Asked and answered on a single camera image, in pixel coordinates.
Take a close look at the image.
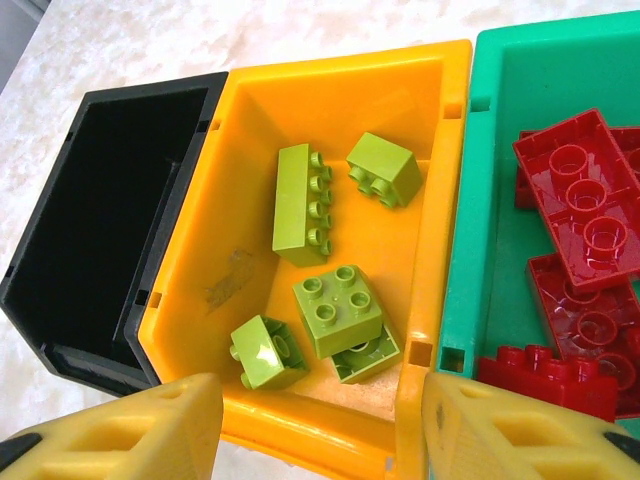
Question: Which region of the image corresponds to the black plastic bin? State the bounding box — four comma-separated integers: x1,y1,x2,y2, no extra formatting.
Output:
0,71,230,399

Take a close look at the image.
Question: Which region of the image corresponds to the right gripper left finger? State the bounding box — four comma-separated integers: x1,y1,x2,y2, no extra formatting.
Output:
0,373,224,480

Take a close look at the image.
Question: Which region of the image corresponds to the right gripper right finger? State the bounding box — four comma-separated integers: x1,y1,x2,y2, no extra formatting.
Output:
422,372,640,480

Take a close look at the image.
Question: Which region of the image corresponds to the green plastic bin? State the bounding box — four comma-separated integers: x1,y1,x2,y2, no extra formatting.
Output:
434,14,640,436

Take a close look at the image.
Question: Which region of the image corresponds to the yellow plastic bin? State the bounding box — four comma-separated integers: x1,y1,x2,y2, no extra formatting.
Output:
137,38,474,476

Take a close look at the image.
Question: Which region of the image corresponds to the long green lego brick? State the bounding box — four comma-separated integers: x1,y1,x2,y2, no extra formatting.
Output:
271,143,335,268

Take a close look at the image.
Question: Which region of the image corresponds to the long red lego brick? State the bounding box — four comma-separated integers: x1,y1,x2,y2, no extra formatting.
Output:
512,107,640,296
527,252,640,419
477,344,619,424

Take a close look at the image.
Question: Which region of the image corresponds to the small green lego brick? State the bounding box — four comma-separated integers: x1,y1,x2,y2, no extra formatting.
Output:
229,314,311,391
329,322,401,385
291,264,385,359
345,131,422,209

